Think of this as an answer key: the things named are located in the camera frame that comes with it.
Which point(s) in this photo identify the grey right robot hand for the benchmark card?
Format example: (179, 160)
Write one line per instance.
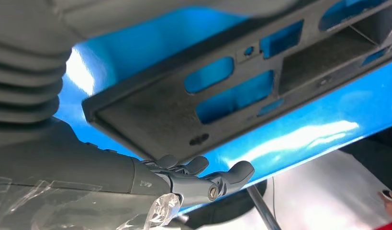
(72, 171)

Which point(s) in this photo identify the blue metal shelf rack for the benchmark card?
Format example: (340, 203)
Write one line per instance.
(310, 139)

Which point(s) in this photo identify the person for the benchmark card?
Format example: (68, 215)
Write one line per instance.
(373, 152)

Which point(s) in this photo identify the white car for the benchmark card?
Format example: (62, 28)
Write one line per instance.
(325, 196)

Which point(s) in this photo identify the chrome stanchion pole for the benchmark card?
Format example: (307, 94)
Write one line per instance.
(262, 206)

